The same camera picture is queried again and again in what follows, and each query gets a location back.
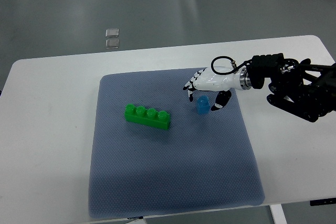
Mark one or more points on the small blue block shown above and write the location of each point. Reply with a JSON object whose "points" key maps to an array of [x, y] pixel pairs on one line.
{"points": [[202, 105]]}

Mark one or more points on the long green block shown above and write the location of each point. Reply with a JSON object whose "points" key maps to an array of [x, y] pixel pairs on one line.
{"points": [[148, 117]]}

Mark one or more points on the blue-grey fabric mat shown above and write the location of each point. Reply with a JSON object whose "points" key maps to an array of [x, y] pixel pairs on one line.
{"points": [[201, 162]]}

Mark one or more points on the white table leg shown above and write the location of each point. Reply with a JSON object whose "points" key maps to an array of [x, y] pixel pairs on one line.
{"points": [[278, 215]]}

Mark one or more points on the black table control panel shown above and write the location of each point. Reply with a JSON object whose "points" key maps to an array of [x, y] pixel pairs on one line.
{"points": [[321, 202]]}

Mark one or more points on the upper metal floor plate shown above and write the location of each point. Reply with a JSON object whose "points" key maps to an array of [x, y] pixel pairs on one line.
{"points": [[112, 32]]}

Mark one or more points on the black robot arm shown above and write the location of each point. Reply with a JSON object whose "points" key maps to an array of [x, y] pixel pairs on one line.
{"points": [[299, 88]]}

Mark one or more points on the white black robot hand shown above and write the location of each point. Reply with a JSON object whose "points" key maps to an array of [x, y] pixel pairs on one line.
{"points": [[207, 80]]}

